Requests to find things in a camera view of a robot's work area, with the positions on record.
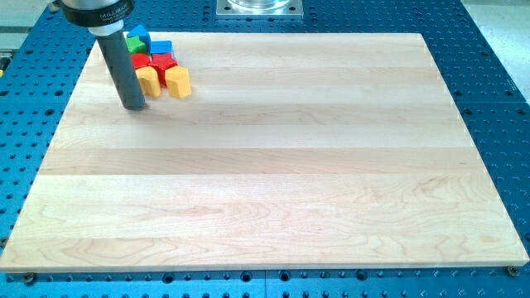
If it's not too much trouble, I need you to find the green block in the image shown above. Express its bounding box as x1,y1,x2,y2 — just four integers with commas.
125,36,147,55

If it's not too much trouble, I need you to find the left board stop screw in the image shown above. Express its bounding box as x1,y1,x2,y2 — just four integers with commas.
22,272,36,285

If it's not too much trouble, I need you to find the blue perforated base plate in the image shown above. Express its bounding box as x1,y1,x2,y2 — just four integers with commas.
1,1,529,297

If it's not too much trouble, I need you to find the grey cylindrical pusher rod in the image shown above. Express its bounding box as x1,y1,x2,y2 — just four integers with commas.
89,21,145,110

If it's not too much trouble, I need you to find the yellow block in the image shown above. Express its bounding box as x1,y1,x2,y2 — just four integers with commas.
165,66,192,99
135,66,161,98

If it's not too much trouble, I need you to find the right board stop screw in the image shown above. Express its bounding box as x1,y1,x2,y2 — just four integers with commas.
507,266,519,276

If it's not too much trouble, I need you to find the yellow block right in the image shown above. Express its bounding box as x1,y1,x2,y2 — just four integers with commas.
165,66,192,99

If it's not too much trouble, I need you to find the blue block rear right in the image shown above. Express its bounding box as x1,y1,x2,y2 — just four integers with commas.
149,40,175,58

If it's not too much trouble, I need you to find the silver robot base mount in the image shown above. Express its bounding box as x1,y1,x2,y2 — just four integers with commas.
216,0,304,18

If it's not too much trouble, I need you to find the black robot tool flange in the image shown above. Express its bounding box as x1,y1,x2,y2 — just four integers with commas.
53,0,134,27

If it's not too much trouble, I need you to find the yellow block left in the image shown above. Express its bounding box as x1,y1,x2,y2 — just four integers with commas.
135,66,161,98

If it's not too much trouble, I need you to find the red star block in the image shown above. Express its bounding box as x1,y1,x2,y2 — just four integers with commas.
149,53,178,87

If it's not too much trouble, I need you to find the board stop screw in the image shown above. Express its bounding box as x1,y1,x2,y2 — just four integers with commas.
507,266,519,276
22,272,36,285

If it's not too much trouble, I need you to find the red round block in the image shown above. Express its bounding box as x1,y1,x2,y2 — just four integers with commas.
130,53,151,70

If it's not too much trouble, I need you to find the blue block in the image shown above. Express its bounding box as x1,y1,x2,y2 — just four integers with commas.
126,25,151,54
149,40,175,58

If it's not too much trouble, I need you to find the light wooden board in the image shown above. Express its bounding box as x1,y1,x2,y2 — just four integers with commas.
1,32,529,273

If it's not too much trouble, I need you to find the blue block rear left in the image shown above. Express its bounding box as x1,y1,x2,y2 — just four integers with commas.
126,25,151,54

